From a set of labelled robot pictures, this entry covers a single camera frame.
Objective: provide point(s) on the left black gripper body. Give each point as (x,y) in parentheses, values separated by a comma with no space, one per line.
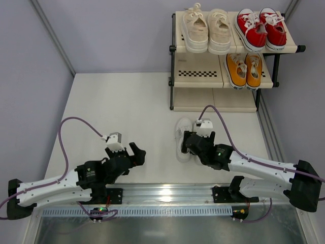
(129,157)

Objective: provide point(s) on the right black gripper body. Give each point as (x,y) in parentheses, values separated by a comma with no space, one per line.
(195,143)

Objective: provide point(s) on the white sneaker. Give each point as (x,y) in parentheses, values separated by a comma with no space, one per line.
(197,125)
(184,124)

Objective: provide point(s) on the beige lace sneaker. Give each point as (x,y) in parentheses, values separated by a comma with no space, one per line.
(194,29)
(220,33)

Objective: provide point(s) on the red canvas sneaker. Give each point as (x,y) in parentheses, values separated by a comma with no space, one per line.
(251,30)
(276,34)

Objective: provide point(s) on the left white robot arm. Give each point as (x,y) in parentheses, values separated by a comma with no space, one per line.
(85,184)

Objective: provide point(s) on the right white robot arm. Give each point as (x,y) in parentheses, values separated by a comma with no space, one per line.
(298,183)

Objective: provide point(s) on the beige three-tier shoe shelf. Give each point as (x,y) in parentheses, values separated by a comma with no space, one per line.
(199,79)

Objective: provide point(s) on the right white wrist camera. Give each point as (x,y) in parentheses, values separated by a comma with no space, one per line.
(206,128)

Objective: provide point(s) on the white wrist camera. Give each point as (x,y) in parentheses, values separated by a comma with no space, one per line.
(113,142)
(206,128)

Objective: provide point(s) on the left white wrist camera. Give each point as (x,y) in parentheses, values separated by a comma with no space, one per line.
(113,142)

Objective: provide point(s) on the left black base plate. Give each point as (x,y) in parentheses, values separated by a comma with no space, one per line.
(113,196)

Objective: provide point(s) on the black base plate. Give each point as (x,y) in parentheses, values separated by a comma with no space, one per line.
(113,196)
(227,195)

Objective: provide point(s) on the aluminium mounting rail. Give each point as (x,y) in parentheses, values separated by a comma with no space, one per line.
(162,194)

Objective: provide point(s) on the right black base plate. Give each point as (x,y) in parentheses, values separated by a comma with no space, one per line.
(227,195)

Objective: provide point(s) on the slotted cable duct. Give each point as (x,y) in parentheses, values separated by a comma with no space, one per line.
(146,211)

